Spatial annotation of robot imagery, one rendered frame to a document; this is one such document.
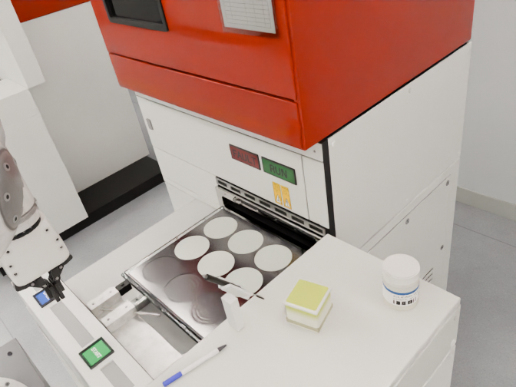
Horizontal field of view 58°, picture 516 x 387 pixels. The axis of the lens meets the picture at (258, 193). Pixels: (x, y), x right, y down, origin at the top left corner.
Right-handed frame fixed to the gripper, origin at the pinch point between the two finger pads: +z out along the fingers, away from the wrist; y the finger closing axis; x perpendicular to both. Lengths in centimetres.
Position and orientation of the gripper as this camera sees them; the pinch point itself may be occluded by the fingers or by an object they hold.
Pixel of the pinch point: (54, 289)
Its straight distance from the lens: 95.4
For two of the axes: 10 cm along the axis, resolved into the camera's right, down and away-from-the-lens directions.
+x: 6.9, 3.2, -6.5
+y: -7.1, 4.9, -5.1
